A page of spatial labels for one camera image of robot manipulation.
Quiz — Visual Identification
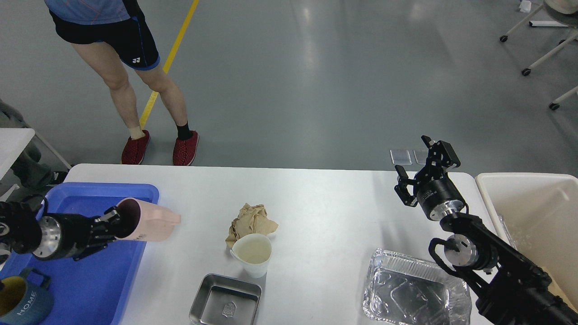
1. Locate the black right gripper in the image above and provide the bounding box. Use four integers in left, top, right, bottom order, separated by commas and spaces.
394, 135, 466, 221

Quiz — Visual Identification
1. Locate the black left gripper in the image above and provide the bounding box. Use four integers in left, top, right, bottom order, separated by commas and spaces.
33, 206, 122, 261

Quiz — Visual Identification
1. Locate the pink mug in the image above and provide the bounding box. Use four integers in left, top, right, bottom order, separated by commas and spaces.
115, 197, 181, 242

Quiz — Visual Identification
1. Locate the small steel tray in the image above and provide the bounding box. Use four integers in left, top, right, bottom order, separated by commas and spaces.
189, 274, 262, 325

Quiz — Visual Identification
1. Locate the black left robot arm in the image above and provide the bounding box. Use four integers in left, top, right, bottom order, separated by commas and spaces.
0, 198, 123, 261

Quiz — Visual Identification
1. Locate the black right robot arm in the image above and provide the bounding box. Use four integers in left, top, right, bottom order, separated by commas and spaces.
394, 135, 578, 325

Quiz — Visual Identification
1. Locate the blue plastic bin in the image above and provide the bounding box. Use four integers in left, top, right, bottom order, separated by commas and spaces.
1, 182, 159, 325

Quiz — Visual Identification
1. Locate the dark blue yellow mug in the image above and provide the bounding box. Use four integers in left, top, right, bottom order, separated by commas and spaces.
0, 268, 54, 325

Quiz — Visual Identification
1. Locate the aluminium foil tray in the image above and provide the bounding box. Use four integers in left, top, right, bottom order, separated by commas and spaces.
362, 248, 472, 325

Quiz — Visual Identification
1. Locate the beige plastic bin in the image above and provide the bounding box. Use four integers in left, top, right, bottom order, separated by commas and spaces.
475, 172, 578, 308

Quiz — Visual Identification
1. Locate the white side table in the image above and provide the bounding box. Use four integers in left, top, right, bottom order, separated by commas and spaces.
0, 128, 35, 179

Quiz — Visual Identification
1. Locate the crumpled brown paper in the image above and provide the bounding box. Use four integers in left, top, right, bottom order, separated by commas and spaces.
225, 203, 279, 248

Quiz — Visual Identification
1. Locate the white paper cup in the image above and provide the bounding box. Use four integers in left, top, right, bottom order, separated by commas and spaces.
230, 234, 272, 279

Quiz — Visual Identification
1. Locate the rolling chair base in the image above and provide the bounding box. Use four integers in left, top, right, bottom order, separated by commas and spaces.
499, 0, 578, 111

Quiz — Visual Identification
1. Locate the standing person in shorts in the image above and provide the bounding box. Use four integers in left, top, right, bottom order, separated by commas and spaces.
45, 0, 200, 166

